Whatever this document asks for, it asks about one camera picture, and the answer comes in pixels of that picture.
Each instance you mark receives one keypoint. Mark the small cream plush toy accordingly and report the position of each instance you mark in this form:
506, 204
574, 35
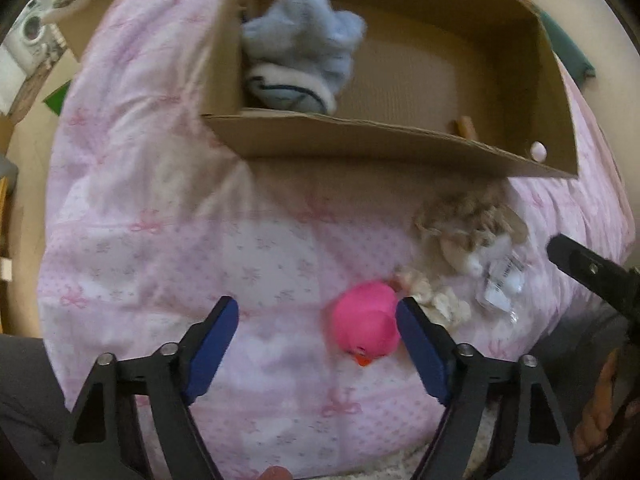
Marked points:
445, 305

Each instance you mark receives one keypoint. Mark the light blue plush toy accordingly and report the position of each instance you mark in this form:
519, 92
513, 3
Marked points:
300, 30

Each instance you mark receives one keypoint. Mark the clear plastic tag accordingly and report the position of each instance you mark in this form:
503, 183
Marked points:
500, 280

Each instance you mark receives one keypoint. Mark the person's leg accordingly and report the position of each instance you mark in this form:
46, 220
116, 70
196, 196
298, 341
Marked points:
565, 340
25, 400

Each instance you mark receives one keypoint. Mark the pink rubber duck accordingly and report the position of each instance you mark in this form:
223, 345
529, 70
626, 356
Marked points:
362, 320

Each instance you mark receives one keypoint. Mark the person's left leg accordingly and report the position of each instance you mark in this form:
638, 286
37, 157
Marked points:
25, 400

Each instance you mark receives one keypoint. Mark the tan and white plush toy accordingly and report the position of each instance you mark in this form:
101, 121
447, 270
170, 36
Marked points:
465, 215

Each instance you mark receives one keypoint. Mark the teal headboard cushion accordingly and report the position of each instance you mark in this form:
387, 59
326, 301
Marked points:
570, 45

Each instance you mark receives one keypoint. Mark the cardboard box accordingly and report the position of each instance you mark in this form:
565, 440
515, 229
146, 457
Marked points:
375, 142

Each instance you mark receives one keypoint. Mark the pink patterned bedspread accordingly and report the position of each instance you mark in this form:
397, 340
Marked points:
175, 210

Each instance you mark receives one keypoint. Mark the person's right hand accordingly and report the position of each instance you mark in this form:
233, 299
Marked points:
597, 410

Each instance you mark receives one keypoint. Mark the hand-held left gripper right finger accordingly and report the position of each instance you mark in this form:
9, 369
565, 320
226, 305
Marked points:
422, 350

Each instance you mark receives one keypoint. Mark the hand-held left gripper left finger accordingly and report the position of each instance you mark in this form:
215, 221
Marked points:
215, 345

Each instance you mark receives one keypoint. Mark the green dustpan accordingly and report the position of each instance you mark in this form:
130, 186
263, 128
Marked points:
57, 100

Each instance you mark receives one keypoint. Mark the white striped sock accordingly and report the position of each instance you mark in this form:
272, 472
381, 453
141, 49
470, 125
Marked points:
285, 85

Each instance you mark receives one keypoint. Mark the white washing machine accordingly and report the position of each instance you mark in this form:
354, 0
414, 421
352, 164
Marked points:
30, 30

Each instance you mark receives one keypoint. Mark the person's right leg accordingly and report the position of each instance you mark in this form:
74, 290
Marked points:
565, 340

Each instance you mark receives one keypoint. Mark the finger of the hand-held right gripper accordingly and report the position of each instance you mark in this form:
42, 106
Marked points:
585, 265

